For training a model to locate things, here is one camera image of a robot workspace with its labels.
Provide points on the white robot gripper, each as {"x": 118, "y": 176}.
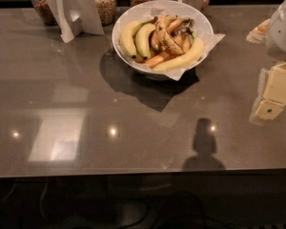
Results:
{"x": 282, "y": 32}

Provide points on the spotted brown ripe banana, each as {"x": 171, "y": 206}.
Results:
{"x": 164, "y": 37}

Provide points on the long yellow front banana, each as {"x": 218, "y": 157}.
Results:
{"x": 185, "y": 60}

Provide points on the white paper bowl liner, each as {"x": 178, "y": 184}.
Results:
{"x": 182, "y": 33}

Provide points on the white ceramic bowl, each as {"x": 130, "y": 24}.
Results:
{"x": 149, "y": 10}

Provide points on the orange ripe banana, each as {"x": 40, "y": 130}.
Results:
{"x": 160, "y": 58}

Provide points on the greenish banana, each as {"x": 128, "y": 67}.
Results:
{"x": 142, "y": 40}
{"x": 127, "y": 38}

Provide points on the greenish banana far left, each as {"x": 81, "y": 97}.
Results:
{"x": 127, "y": 38}

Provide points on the far right glass jar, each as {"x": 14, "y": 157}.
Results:
{"x": 204, "y": 5}

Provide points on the middle glass grain jar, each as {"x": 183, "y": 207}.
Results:
{"x": 106, "y": 10}

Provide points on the white folded paper stand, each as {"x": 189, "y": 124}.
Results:
{"x": 76, "y": 16}

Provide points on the left glass nut jar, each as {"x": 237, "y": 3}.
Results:
{"x": 43, "y": 10}

